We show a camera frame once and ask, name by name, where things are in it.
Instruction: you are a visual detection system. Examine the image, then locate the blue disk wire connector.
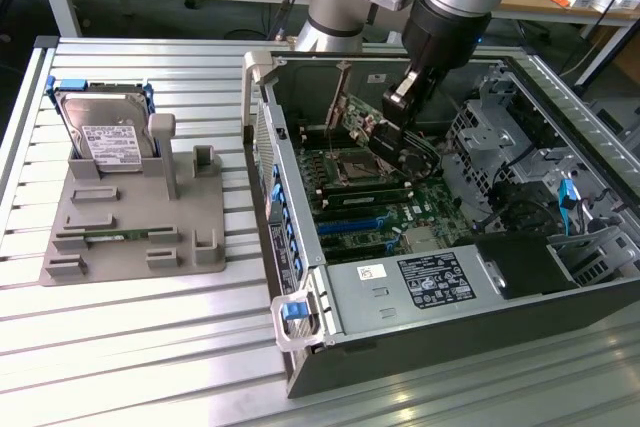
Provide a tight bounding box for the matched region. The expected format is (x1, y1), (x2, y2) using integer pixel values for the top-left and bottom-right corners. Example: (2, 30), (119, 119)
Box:
(559, 178), (577, 238)

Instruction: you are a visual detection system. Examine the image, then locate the silver metal disk bay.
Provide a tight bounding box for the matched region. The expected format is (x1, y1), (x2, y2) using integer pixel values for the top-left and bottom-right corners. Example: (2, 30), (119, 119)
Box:
(444, 69), (556, 198)

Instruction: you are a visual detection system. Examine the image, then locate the four-slot black RAM bank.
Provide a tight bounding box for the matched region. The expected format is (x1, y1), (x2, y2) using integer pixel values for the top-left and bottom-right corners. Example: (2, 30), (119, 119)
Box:
(298, 121), (331, 148)
(322, 185), (414, 211)

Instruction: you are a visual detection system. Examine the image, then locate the grey plastic parts rack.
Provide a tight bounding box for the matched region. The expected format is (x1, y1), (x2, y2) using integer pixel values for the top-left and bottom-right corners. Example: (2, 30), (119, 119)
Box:
(38, 113), (229, 288)

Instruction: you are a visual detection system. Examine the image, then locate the black wire bundle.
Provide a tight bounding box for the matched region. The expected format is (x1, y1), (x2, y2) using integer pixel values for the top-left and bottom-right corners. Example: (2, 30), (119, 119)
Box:
(479, 171), (559, 238)

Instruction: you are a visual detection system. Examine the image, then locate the blue case release latch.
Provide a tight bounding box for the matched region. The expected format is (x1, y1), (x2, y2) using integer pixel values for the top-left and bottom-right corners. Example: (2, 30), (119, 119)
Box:
(280, 299), (307, 322)

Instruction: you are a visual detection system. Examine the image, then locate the blue expansion card retainer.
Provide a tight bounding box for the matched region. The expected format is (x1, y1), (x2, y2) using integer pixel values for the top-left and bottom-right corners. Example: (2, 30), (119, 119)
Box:
(269, 161), (305, 276)

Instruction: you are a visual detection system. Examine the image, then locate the grey metal computer case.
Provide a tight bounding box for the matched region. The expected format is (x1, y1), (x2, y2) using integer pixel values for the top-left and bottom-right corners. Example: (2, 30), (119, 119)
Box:
(587, 96), (640, 148)

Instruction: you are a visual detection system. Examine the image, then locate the CPU socket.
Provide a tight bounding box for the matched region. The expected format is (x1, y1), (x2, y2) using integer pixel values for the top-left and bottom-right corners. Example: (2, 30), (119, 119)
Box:
(334, 149), (381, 183)

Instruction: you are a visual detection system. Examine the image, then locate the silver chipset heatsink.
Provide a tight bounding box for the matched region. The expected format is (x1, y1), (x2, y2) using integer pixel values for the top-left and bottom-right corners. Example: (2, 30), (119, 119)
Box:
(403, 226), (444, 253)

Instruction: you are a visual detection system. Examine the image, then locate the open black PC case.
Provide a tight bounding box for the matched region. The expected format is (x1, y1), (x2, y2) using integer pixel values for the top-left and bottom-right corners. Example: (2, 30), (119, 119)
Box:
(242, 49), (640, 401)

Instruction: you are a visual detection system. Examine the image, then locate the silver power supply unit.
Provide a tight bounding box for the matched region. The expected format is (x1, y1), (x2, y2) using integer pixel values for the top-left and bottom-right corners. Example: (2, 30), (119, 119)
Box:
(324, 244), (506, 336)

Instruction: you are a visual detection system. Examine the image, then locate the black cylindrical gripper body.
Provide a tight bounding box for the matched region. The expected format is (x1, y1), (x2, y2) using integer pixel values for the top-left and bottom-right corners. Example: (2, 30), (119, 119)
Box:
(402, 0), (494, 73)

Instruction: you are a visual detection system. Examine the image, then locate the silver hard disk drive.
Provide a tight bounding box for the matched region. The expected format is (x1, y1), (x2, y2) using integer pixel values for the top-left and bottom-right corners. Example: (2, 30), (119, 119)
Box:
(54, 84), (154, 173)

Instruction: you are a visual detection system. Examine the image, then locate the green Dell motherboard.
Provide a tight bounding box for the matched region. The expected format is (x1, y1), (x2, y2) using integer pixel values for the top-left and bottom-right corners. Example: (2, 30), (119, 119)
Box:
(294, 119), (481, 266)

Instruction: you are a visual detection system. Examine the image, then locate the green graphics card black shroud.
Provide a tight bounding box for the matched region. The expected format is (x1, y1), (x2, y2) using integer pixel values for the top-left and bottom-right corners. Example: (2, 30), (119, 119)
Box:
(323, 60), (445, 179)

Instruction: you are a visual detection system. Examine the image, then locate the beige case handle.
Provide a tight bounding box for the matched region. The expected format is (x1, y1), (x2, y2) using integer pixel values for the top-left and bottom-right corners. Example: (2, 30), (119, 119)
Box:
(242, 50), (279, 131)

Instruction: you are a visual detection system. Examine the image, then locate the translucent case handle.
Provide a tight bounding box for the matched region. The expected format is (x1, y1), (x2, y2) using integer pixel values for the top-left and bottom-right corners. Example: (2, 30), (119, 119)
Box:
(269, 290), (321, 352)

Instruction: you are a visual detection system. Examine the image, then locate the black expansion slot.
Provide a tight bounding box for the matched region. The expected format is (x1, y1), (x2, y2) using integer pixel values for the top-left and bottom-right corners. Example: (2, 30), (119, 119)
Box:
(313, 206), (404, 222)

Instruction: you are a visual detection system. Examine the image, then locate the green RAM stick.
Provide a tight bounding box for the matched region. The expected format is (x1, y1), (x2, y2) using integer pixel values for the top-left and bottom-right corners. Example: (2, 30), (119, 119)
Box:
(84, 229), (151, 242)

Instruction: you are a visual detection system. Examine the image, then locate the blue expansion slot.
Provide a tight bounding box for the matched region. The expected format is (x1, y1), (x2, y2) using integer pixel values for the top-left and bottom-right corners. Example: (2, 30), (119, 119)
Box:
(317, 216), (384, 236)

